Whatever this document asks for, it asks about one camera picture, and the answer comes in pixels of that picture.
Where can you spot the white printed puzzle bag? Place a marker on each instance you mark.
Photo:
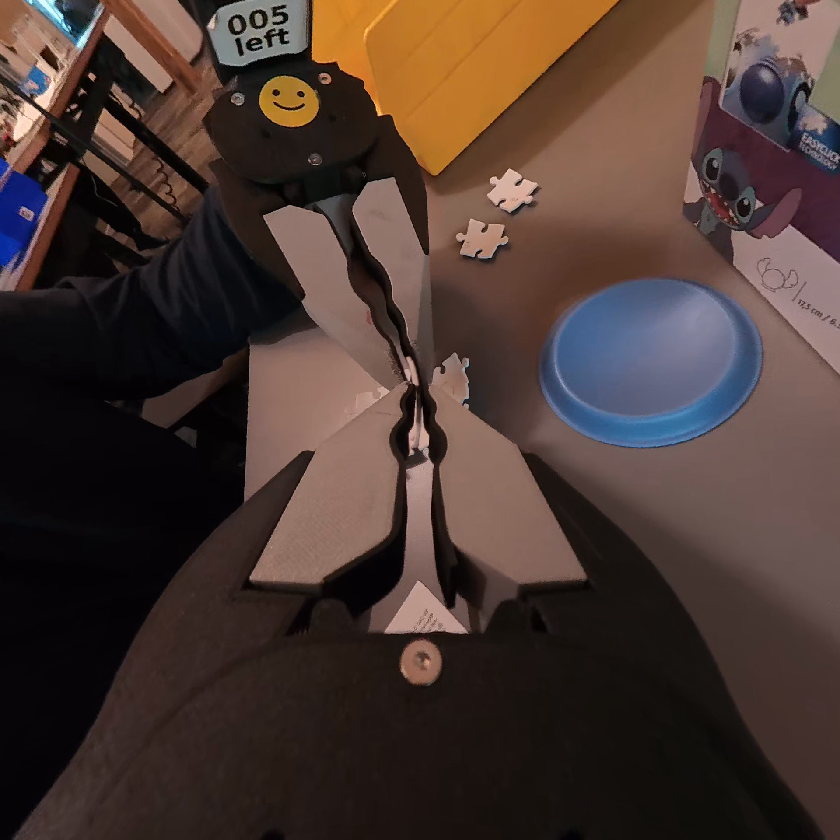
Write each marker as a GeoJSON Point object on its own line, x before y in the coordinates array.
{"type": "Point", "coordinates": [423, 613]}

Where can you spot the wooden desk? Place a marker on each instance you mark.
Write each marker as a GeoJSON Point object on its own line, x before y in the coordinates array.
{"type": "Point", "coordinates": [161, 49]}

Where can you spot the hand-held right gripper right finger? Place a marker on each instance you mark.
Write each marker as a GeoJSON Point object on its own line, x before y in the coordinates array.
{"type": "Point", "coordinates": [505, 518]}

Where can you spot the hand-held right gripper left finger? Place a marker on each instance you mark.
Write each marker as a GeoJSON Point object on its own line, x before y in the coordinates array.
{"type": "Point", "coordinates": [328, 518]}

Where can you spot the yellow plastic bin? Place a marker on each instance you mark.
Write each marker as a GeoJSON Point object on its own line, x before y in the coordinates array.
{"type": "Point", "coordinates": [341, 33]}

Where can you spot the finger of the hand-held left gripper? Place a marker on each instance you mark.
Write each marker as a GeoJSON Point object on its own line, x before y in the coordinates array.
{"type": "Point", "coordinates": [397, 236]}
{"type": "Point", "coordinates": [308, 249]}

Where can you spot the blue storage bin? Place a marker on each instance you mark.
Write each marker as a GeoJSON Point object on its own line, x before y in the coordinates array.
{"type": "Point", "coordinates": [19, 210]}

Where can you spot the assembled white puzzle pieces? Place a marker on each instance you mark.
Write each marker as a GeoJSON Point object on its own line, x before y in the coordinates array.
{"type": "Point", "coordinates": [453, 377]}

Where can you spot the person's left forearm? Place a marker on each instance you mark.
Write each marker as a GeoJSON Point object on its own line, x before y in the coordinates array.
{"type": "Point", "coordinates": [164, 295]}

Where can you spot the cartoon print puzzle box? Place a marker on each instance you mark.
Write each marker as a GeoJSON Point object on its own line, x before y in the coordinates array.
{"type": "Point", "coordinates": [761, 164]}

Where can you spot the blue round plastic stand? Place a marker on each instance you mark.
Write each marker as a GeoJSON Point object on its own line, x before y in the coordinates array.
{"type": "Point", "coordinates": [649, 361]}

